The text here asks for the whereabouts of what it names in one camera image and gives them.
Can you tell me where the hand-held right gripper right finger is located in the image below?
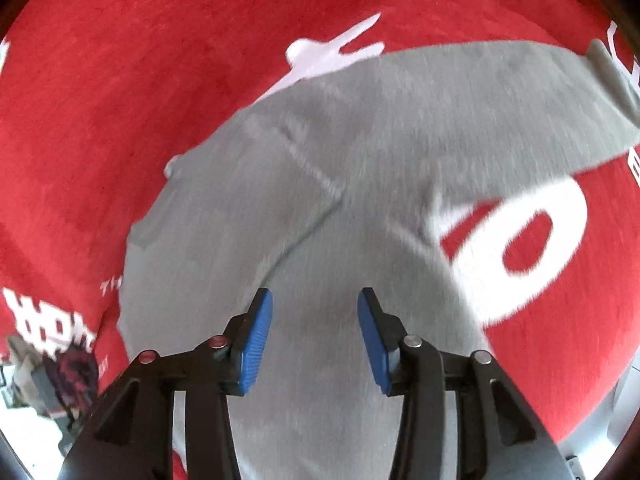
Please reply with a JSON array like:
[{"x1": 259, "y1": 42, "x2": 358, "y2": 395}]
[{"x1": 357, "y1": 287, "x2": 576, "y2": 480}]

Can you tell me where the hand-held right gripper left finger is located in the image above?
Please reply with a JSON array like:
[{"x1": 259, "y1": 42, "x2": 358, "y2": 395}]
[{"x1": 57, "y1": 287, "x2": 274, "y2": 480}]

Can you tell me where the grey towel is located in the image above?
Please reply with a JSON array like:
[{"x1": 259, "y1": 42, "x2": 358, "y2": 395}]
[{"x1": 119, "y1": 40, "x2": 640, "y2": 480}]

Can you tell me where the dark red patterned cloth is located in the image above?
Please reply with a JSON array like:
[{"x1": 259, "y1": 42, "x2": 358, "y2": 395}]
[{"x1": 47, "y1": 345, "x2": 101, "y2": 418}]

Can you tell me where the red printed blanket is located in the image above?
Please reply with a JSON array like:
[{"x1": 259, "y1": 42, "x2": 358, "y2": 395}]
[{"x1": 0, "y1": 0, "x2": 640, "y2": 480}]

